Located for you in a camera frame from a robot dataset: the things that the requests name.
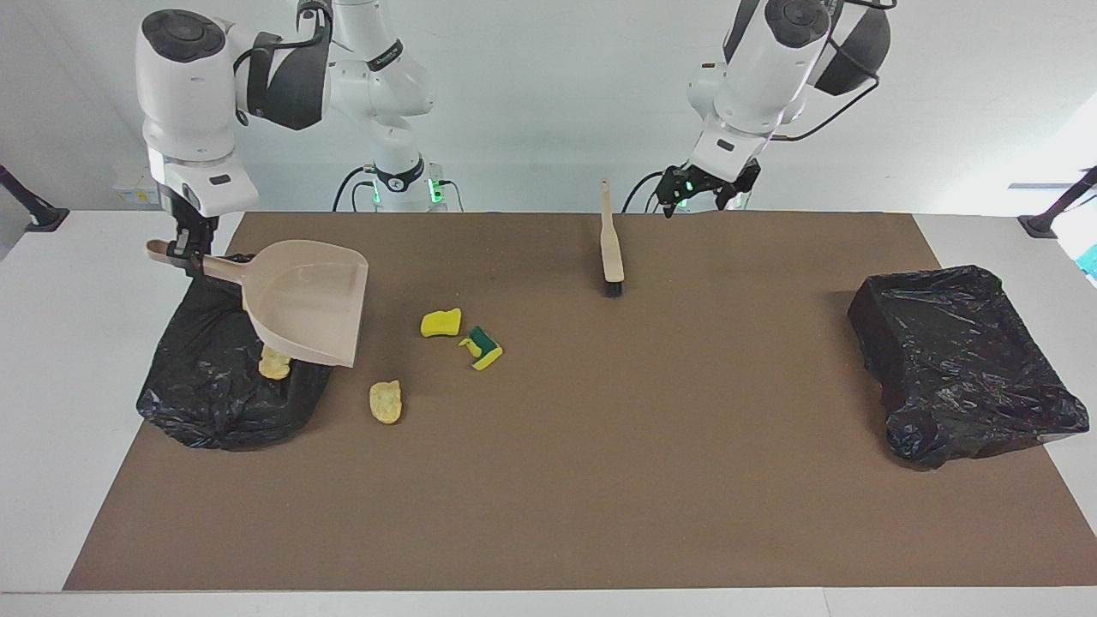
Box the beige hand brush black bristles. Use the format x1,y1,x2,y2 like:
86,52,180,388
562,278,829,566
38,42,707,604
600,178,626,298

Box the beige plastic dustpan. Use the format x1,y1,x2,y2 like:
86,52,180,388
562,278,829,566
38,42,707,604
146,239,369,368

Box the bin with black trash bag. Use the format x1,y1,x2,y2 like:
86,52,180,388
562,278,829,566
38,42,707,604
848,265,1090,470
137,254,344,452

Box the pale flat bread piece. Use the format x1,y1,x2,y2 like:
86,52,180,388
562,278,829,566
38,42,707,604
369,380,403,425

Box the green and yellow sponge piece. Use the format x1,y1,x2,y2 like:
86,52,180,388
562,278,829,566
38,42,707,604
458,326,504,371

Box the brown table mat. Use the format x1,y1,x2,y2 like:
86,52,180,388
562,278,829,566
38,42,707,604
64,212,1097,592

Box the left arm base cable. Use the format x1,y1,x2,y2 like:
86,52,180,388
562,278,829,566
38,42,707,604
623,170,678,213

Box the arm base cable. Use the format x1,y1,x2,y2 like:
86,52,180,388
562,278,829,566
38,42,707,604
623,170,678,213
333,167,374,213

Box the white wall socket box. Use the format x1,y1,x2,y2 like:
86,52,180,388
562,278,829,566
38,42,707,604
113,165,172,207

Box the left arm gripper cable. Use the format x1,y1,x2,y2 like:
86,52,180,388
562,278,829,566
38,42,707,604
771,0,898,142

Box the black camera stand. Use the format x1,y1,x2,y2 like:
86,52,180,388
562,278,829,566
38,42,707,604
0,165,69,233
1018,167,1097,239

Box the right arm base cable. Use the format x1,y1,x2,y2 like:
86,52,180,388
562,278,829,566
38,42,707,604
333,167,374,213

